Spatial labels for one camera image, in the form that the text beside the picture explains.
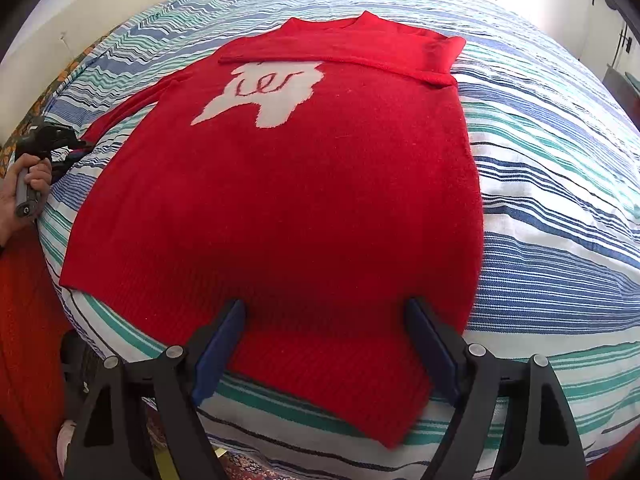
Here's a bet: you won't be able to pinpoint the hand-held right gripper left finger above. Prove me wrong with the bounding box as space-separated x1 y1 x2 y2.
62 299 248 480

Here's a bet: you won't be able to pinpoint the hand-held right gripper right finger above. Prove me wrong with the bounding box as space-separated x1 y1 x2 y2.
404 297 589 480

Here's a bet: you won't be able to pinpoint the red knitted sweater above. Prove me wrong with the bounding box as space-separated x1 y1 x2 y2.
59 10 487 451

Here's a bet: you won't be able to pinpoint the person's left hand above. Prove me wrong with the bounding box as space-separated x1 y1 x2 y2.
0 154 54 249

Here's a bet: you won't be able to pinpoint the orange patterned pillow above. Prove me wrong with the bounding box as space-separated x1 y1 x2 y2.
0 29 112 162

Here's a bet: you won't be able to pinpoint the beige wooden headboard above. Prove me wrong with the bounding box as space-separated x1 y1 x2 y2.
0 0 242 77

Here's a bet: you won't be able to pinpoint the striped blue green blanket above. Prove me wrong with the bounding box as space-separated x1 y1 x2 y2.
37 0 640 480

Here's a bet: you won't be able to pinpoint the dark wooden dresser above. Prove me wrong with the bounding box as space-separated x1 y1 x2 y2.
604 59 640 127

